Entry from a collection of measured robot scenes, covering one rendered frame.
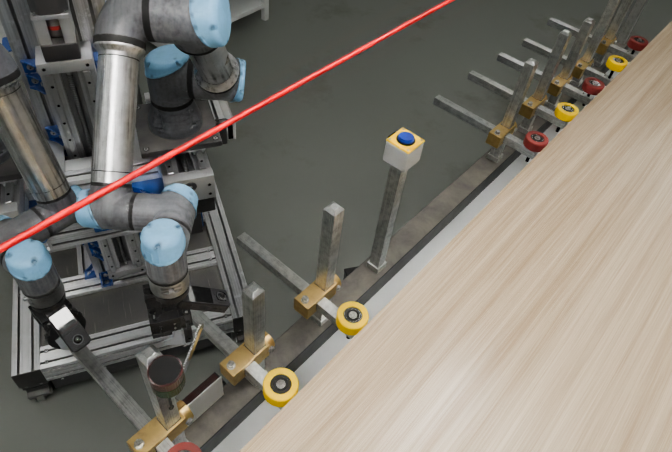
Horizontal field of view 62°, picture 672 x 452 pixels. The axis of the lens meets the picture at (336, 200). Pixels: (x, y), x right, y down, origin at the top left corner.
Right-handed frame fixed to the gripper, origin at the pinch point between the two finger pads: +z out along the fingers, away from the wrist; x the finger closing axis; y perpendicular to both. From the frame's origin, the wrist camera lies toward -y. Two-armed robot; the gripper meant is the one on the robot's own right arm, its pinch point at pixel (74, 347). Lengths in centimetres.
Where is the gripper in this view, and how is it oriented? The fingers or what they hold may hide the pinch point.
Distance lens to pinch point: 152.6
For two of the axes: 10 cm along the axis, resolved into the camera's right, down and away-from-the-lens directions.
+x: -6.6, 5.0, -5.6
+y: -7.5, -5.3, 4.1
